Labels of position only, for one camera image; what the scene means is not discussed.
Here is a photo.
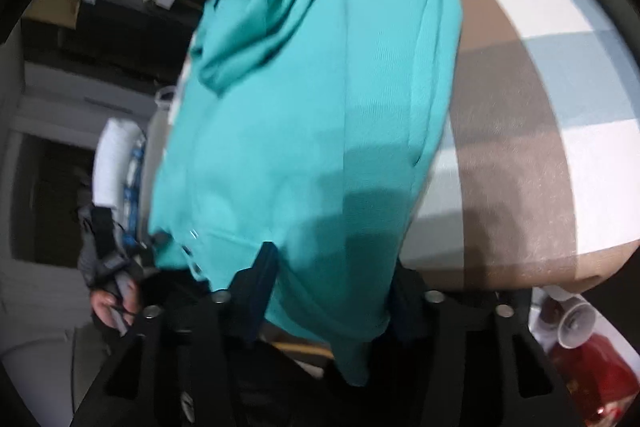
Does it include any teal jacket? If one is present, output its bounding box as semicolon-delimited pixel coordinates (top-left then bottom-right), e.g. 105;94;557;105
149;0;462;386

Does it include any blue plaid cloth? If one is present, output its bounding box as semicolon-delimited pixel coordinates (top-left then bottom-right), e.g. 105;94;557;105
120;134;146;251

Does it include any black cabinet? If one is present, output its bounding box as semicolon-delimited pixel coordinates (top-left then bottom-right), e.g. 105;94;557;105
21;0;202;92

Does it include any person's left hand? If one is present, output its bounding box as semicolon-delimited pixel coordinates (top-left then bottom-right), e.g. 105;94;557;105
89;277;140;336

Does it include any checkered bed sheet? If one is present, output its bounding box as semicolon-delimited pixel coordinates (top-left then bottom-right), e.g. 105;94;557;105
401;0;639;291

